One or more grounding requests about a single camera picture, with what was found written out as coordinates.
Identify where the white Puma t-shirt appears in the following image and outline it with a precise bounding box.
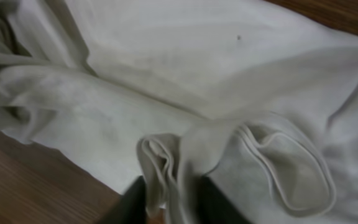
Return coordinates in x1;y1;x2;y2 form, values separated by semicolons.
0;1;358;223

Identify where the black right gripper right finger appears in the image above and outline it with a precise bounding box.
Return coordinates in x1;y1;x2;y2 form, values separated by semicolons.
196;176;251;224

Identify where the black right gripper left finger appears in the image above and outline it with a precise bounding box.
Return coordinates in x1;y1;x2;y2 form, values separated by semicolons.
96;176;147;224

